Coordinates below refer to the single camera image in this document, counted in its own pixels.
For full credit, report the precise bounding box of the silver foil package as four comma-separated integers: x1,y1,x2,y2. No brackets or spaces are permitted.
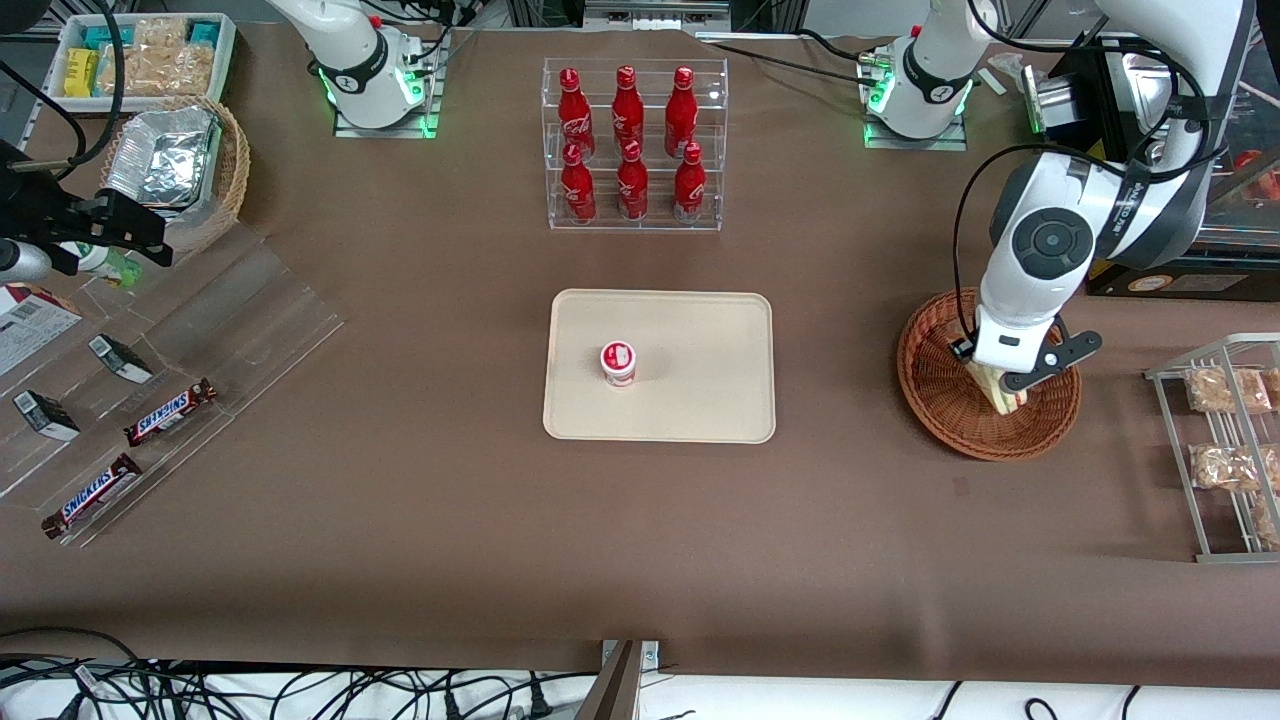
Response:
105,107,222,209

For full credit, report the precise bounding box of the tan wicker basket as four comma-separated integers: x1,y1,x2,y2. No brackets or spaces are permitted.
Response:
100,95,251,257

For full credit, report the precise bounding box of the steel pan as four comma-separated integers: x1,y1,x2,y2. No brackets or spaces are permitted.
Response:
1120,48,1186,142

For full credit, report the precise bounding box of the beige plastic tray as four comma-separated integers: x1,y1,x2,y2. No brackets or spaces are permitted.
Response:
543,289,776,444

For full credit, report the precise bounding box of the metal bracket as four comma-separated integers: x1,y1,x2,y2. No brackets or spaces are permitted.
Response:
600,640,662,683

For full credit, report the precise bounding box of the clear acrylic bottle rack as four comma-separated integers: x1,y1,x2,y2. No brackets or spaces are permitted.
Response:
542,57,729,233

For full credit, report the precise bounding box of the brown round wicker basket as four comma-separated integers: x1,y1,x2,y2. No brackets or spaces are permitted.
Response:
897,288,1082,462

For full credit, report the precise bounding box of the brown table cover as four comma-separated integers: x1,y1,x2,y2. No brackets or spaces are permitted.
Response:
0,20,1280,691

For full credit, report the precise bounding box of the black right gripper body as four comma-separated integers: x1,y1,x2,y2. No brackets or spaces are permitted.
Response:
0,138,101,251

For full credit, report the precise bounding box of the small black white box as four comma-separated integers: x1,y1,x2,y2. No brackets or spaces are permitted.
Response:
88,334,154,385
12,390,81,442

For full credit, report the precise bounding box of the red cola bottle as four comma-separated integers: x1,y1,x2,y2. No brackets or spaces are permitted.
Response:
612,65,645,151
665,66,698,159
616,140,649,221
673,142,707,223
557,67,596,161
560,142,597,224

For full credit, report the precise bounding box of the clear acrylic stepped display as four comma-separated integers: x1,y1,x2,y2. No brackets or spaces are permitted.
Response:
0,220,347,547

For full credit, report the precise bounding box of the red white carton box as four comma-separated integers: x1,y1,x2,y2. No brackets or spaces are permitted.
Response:
0,283,83,377

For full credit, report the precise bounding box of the triangle sandwich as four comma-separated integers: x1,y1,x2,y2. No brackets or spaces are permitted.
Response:
966,360,1028,417

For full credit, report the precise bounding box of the brown snickers bar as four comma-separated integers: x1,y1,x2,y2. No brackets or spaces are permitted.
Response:
42,453,143,540
124,378,218,447

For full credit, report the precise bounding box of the metal wire rack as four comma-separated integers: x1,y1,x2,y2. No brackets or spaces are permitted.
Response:
1145,334,1280,564

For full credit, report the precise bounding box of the black food warmer machine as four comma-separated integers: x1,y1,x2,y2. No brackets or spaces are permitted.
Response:
1020,35,1280,301

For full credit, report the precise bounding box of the aluminium frame profile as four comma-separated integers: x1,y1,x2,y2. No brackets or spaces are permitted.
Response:
582,0,733,31

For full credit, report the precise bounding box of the clear cracker pack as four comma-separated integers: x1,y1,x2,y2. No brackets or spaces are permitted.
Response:
133,18,191,51
156,42,217,97
100,45,159,97

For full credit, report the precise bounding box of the white plastic snack bin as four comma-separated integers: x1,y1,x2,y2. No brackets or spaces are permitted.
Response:
47,13,238,111

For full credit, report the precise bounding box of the green white small bottle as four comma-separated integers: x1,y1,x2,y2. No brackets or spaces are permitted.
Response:
60,240,142,289

